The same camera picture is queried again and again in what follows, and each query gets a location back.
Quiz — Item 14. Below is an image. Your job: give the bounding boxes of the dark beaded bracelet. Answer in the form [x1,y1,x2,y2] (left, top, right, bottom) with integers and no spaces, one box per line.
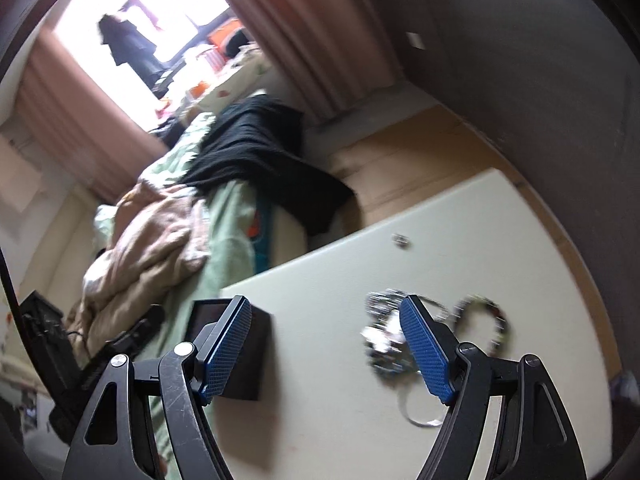
[452,294,512,356]

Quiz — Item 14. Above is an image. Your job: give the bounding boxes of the pink fluffy blanket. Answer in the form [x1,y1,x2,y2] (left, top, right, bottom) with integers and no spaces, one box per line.
[67,182,211,361]

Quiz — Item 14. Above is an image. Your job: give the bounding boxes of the bed with green sheet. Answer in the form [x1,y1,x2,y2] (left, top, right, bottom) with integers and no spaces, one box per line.
[95,110,281,480]

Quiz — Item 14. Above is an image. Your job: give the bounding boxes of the hanging black garment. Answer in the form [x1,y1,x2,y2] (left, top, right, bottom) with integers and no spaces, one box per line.
[96,12,166,86]

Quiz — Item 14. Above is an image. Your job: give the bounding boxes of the black chair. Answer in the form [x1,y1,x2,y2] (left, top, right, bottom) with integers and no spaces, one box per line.
[19,290,166,443]

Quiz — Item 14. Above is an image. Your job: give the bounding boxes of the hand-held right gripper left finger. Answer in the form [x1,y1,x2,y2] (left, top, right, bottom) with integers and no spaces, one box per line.
[61,296,273,480]

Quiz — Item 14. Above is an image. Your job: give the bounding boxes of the pink curtain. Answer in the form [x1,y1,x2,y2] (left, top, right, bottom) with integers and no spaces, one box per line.
[227,0,401,123]

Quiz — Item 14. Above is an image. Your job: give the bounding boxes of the white silver ring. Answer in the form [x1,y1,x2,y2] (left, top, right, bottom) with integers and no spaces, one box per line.
[400,390,447,429]

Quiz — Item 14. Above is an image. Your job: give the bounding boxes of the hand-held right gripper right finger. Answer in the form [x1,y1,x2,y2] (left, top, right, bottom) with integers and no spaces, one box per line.
[399,295,587,480]

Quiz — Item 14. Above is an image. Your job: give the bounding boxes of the black jewelry box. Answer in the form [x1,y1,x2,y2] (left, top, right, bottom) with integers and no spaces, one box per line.
[184,298,273,402]

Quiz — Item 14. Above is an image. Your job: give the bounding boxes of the cluttered desk by window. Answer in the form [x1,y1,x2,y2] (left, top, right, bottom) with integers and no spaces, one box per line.
[150,17,281,133]

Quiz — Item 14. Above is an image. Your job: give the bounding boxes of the black knitted cloth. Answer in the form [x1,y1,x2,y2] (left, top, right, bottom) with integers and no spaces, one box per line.
[180,95,357,236]

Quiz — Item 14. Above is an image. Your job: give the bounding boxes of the pile of beaded jewelry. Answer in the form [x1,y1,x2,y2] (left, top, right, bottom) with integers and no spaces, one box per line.
[361,287,451,378]

